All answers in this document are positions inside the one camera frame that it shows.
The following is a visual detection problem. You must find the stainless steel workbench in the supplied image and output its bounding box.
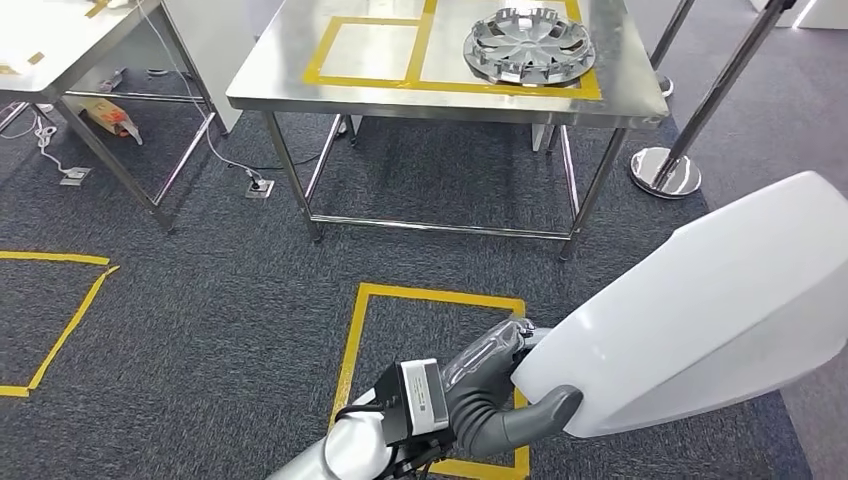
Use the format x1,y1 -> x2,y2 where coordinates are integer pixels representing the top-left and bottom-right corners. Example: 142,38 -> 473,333
225,0 -> 671,264

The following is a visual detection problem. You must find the chrome stanchion post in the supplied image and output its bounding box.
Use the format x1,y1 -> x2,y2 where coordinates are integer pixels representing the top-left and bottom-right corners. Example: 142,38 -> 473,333
628,0 -> 791,201
648,0 -> 698,99

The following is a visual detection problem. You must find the orange cardboard package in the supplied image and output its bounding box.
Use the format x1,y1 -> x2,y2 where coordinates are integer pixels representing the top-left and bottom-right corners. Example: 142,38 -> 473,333
78,95 -> 144,146

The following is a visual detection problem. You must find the steel-legged side table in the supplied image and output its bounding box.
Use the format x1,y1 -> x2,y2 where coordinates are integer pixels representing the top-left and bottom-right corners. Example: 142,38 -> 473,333
0,0 -> 231,235

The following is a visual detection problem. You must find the white cable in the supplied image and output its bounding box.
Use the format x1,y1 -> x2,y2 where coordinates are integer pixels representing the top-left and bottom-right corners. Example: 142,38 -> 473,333
135,0 -> 261,181

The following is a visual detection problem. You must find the yellow tape on workbench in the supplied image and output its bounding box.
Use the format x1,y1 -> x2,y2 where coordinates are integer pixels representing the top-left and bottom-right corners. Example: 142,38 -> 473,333
300,0 -> 603,103

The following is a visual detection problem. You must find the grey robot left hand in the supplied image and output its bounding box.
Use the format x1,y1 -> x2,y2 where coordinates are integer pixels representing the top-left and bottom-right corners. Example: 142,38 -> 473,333
441,317 -> 585,452

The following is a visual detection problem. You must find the white curved plastic part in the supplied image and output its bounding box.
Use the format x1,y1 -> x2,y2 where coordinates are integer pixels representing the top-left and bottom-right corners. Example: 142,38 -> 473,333
510,170 -> 848,441

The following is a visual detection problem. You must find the grey wheel hubcap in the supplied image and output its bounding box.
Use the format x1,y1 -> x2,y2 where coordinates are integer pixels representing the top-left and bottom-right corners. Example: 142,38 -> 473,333
461,5 -> 597,88

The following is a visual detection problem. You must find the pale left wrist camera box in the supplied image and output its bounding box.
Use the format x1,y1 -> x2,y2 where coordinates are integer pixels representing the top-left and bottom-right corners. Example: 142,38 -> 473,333
373,357 -> 458,447

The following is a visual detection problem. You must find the white cabinet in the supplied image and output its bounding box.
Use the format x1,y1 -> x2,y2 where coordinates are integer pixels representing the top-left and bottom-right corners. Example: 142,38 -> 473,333
161,0 -> 287,134

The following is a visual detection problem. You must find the yellow floor tape strip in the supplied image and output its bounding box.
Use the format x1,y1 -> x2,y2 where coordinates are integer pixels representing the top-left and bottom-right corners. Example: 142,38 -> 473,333
0,249 -> 123,399

